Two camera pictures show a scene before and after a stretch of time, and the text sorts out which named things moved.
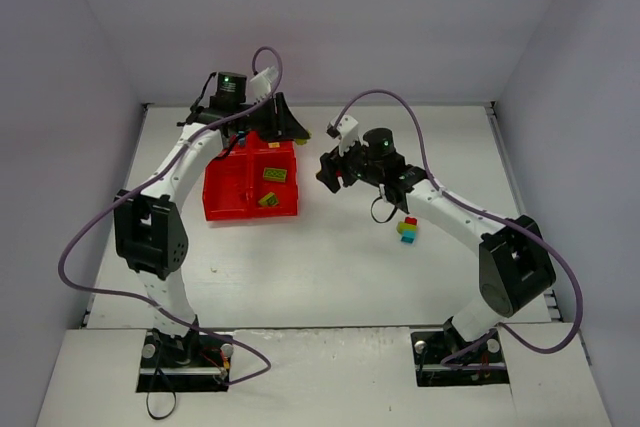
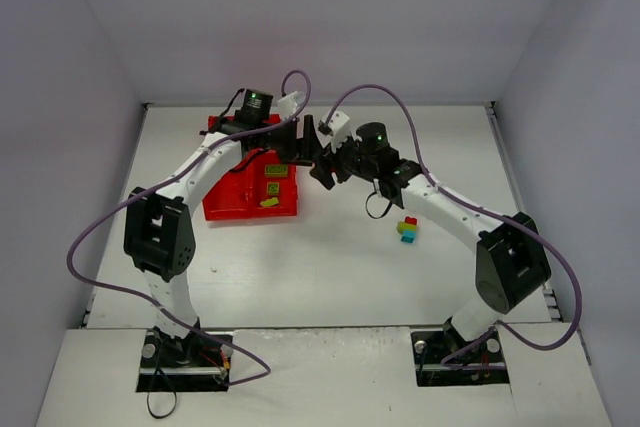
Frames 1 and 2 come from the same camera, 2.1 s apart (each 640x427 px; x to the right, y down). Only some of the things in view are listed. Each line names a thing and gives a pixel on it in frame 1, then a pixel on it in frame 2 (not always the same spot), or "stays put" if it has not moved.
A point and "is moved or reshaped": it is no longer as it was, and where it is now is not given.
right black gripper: (339, 170) stays put
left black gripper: (272, 117) → (308, 139)
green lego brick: (274, 174) stays put
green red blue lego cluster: (407, 229) stays put
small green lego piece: (269, 200) → (273, 188)
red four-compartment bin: (251, 178) stays put
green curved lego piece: (302, 141) is moved or reshaped
